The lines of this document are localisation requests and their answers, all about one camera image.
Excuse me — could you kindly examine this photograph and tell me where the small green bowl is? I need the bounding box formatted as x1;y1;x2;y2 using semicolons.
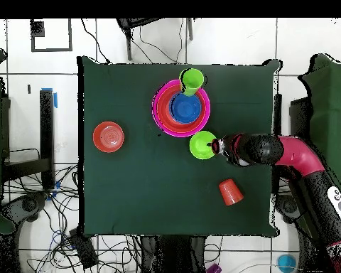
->
189;130;217;160

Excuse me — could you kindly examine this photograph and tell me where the small dark blue bowl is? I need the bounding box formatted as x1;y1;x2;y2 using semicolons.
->
169;92;202;124

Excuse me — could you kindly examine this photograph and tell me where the orange cup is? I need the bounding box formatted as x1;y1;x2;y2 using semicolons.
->
217;178;244;206

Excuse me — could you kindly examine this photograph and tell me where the green cup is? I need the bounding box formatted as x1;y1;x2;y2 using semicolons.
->
178;68;205;97

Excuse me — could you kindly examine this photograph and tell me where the large pink bowl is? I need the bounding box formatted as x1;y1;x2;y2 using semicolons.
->
151;79;212;139

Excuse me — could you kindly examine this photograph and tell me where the large orange bowl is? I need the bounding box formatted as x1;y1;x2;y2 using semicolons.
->
156;84;207;134

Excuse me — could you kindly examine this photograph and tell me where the dark green tablecloth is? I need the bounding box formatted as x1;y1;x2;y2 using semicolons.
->
77;55;282;238

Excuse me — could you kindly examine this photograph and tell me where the black metal stand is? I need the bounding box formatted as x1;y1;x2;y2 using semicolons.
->
1;89;55;191
272;93;312;194

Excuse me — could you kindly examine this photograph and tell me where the small orange bowl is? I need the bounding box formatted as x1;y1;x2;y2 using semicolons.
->
92;121;125;154

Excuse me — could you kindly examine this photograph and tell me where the small purple object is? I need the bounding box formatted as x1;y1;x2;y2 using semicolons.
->
205;262;222;273

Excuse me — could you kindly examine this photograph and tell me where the blue disc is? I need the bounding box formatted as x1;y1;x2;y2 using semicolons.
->
276;253;297;273

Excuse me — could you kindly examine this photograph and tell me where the blue tape strip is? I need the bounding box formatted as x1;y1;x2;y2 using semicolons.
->
40;87;58;109

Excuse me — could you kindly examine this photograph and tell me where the black power brick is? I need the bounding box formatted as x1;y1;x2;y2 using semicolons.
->
68;227;99;269

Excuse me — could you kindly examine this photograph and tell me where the black floor cable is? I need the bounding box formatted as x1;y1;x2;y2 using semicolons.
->
138;18;186;64
80;18;112;64

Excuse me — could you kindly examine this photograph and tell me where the black camera tripod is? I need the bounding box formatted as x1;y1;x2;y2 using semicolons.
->
115;17;195;62

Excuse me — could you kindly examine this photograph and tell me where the tangled cable bundle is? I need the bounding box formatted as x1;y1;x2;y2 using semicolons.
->
2;164;141;273

